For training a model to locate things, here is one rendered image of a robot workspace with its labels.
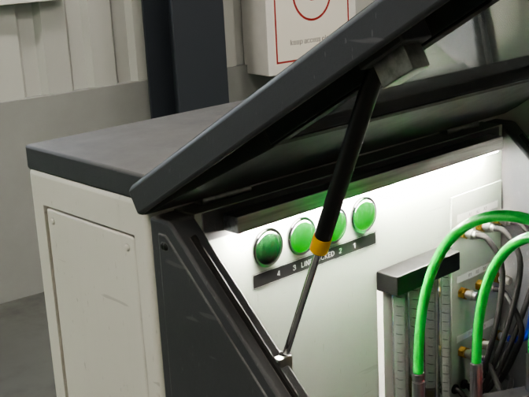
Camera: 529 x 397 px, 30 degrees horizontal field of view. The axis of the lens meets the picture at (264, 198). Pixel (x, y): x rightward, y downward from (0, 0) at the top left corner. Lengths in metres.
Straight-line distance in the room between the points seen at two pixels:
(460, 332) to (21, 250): 3.72
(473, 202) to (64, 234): 0.63
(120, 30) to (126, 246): 4.05
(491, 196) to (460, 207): 0.08
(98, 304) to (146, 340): 0.11
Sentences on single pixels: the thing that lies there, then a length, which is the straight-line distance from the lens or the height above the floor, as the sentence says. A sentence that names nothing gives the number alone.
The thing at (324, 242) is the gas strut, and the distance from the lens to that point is 0.99.
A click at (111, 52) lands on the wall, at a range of 5.18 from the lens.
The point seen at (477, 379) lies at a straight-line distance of 1.45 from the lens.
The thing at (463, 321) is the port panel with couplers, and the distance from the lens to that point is 1.61.
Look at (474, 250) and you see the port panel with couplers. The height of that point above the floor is 1.26.
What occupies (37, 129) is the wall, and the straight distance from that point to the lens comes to 5.03.
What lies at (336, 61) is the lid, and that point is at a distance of 0.86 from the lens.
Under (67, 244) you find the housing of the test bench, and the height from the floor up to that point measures 1.37.
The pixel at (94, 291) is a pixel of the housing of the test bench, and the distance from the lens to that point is 1.32.
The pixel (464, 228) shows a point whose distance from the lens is 1.28.
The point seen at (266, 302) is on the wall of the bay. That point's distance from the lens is 1.27.
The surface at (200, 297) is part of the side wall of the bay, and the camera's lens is 1.13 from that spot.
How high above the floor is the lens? 1.78
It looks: 16 degrees down
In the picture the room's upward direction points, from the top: 3 degrees counter-clockwise
